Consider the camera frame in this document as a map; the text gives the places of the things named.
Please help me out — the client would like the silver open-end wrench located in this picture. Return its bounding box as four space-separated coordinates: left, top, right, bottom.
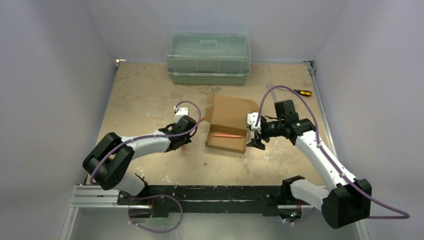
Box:
266 83 278 103

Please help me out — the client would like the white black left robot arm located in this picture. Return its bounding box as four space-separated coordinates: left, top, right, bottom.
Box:
82 115 197 205

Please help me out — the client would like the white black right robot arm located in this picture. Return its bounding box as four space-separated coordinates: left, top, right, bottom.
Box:
246 100 372 229

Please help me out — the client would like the grey corner cable conduit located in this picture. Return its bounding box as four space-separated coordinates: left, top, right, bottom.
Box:
304 60 339 160

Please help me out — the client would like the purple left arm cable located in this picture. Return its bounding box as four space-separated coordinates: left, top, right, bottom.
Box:
89 100 203 185

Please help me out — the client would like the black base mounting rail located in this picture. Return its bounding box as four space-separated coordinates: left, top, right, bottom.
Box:
117 185 310 221

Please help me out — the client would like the brown cardboard box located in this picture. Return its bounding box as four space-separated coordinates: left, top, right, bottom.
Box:
204 94 259 154

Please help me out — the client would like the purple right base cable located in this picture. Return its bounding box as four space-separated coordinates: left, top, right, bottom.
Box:
282 205 318 226

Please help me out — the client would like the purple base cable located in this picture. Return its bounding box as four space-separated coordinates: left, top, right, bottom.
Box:
127 194 184 234
282 205 318 226

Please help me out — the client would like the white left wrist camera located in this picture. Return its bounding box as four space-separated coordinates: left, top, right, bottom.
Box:
174 106 189 124

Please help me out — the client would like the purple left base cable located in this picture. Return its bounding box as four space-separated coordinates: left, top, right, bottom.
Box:
127 194 184 234

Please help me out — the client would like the green clear-lid plastic toolbox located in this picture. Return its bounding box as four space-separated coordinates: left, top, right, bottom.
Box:
166 32 251 86

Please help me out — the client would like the black yellow handled screwdriver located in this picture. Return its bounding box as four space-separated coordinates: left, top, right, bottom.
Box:
294 89 313 97

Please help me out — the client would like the aluminium frame extrusion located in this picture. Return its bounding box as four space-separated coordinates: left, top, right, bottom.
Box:
68 184 332 210

